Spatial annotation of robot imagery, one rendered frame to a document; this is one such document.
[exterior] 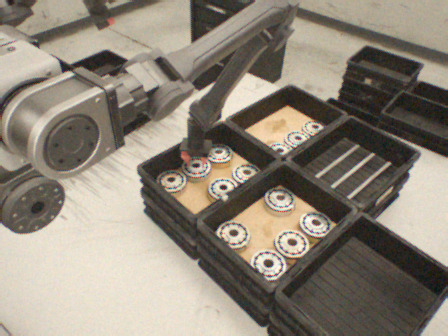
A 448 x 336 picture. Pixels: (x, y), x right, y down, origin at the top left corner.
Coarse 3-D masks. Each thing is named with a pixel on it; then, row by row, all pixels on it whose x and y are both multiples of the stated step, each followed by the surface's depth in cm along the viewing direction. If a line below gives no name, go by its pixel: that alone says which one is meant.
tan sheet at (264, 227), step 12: (300, 204) 135; (240, 216) 130; (252, 216) 131; (264, 216) 131; (276, 216) 131; (288, 216) 131; (300, 216) 132; (252, 228) 127; (264, 228) 127; (276, 228) 127; (288, 228) 128; (252, 240) 124; (264, 240) 124; (252, 252) 120; (288, 264) 118
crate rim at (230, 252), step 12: (276, 168) 133; (312, 180) 130; (240, 192) 125; (348, 204) 123; (204, 216) 117; (348, 216) 119; (204, 228) 114; (336, 228) 116; (216, 240) 111; (324, 240) 112; (228, 252) 109; (312, 252) 109; (240, 264) 107; (300, 264) 106; (252, 276) 105; (264, 288) 103
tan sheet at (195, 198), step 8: (240, 160) 150; (216, 168) 146; (224, 168) 147; (232, 168) 147; (216, 176) 143; (224, 176) 144; (192, 184) 140; (200, 184) 140; (208, 184) 140; (192, 192) 137; (200, 192) 137; (184, 200) 134; (192, 200) 135; (200, 200) 135; (208, 200) 135; (192, 208) 132; (200, 208) 132
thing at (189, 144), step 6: (186, 138) 137; (192, 138) 130; (198, 138) 130; (204, 138) 133; (186, 144) 135; (192, 144) 132; (198, 144) 132; (204, 144) 135; (210, 144) 136; (180, 150) 134; (186, 150) 133; (192, 150) 133; (198, 150) 133; (204, 150) 133; (210, 150) 134
